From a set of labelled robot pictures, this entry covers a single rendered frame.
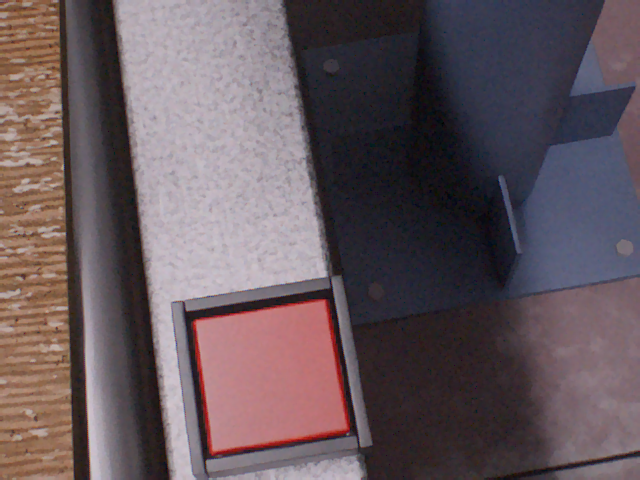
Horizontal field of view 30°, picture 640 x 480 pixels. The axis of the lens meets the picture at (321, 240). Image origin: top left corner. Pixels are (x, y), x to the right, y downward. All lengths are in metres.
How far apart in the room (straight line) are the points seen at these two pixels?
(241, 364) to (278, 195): 0.09
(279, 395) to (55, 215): 0.13
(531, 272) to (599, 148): 0.19
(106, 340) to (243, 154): 0.11
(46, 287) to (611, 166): 1.13
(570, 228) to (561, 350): 0.15
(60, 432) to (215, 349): 0.07
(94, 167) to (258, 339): 0.12
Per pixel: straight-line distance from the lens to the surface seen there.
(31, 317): 0.53
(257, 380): 0.52
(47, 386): 0.53
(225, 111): 0.58
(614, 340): 1.52
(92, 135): 0.58
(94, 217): 0.56
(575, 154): 1.58
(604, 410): 1.49
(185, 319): 0.53
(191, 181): 0.56
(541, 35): 1.11
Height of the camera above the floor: 1.43
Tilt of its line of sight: 70 degrees down
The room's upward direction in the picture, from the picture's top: 3 degrees counter-clockwise
